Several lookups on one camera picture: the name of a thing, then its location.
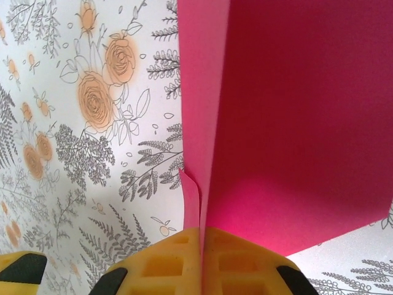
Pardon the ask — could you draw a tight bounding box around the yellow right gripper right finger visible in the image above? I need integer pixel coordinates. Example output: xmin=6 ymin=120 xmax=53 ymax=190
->
xmin=203 ymin=227 xmax=317 ymax=295

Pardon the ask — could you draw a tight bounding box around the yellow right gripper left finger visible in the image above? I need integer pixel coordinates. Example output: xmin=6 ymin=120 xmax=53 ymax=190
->
xmin=91 ymin=226 xmax=204 ymax=295

